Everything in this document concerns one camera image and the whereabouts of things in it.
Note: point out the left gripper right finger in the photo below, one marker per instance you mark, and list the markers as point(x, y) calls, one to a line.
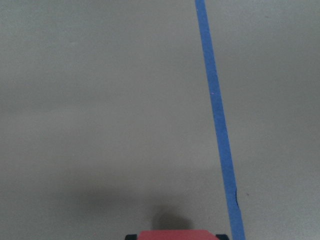
point(222, 236)

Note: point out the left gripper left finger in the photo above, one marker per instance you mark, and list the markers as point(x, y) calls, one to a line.
point(131, 237)

